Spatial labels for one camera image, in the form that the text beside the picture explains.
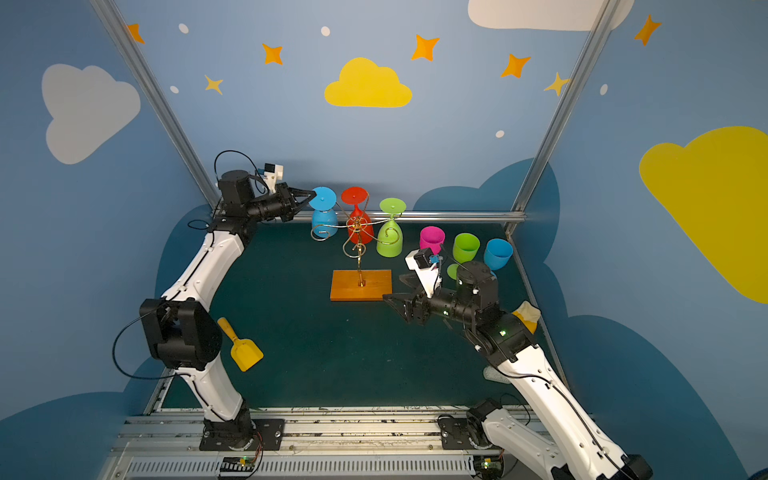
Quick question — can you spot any blue wine glass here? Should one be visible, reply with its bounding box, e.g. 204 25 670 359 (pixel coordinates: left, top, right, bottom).
309 186 338 241
483 238 514 271

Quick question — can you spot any pink wine glass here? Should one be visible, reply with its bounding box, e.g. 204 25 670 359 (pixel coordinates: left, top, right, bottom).
419 226 446 255

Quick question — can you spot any green wine glass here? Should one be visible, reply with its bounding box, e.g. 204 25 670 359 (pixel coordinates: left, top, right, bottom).
446 233 480 280
377 197 407 258

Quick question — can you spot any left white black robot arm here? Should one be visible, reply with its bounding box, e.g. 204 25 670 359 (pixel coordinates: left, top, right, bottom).
139 170 316 451

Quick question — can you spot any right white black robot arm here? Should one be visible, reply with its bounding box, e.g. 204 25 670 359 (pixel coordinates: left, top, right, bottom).
383 250 653 479

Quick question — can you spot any red wine glass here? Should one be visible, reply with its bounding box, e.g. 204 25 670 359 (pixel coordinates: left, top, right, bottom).
341 186 374 245

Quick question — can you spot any back aluminium crossbar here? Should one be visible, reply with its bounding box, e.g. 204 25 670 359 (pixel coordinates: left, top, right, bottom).
211 208 527 226

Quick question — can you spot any white cleaning brush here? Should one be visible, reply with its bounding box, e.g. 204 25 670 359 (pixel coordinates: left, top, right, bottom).
483 366 509 384

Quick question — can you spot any yellow black work glove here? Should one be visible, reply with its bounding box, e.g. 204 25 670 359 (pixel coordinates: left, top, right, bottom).
512 300 542 334

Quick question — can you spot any yellow toy shovel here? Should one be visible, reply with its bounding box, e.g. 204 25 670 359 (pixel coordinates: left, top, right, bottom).
217 317 264 372

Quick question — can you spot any right small circuit board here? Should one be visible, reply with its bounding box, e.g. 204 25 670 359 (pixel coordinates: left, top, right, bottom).
472 456 504 480

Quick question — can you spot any small circuit board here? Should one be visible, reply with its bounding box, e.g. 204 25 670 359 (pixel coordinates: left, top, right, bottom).
217 456 257 479
472 456 504 480

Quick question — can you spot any left small circuit board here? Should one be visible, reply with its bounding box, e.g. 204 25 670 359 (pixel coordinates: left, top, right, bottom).
217 456 257 479

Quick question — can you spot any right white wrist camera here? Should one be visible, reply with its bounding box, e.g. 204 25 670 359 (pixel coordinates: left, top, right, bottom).
405 247 442 298

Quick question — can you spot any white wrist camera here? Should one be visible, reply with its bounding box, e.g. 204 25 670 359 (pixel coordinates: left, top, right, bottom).
261 163 284 193
405 247 442 298

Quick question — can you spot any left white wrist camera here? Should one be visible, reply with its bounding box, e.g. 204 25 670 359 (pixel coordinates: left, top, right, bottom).
261 163 284 193

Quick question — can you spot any wooden base wire glass rack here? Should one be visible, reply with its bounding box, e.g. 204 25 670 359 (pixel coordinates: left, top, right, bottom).
330 222 393 302

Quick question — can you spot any left aluminium frame post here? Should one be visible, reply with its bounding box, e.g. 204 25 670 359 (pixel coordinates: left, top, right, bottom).
90 0 221 207

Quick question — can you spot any aluminium frame post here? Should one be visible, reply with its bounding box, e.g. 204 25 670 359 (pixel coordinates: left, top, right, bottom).
505 0 622 240
90 0 221 207

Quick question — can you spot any right aluminium frame post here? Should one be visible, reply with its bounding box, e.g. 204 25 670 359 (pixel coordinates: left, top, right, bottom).
505 0 622 240

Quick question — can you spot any aluminium rail base frame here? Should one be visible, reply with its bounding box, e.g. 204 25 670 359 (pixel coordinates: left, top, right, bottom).
101 406 550 479

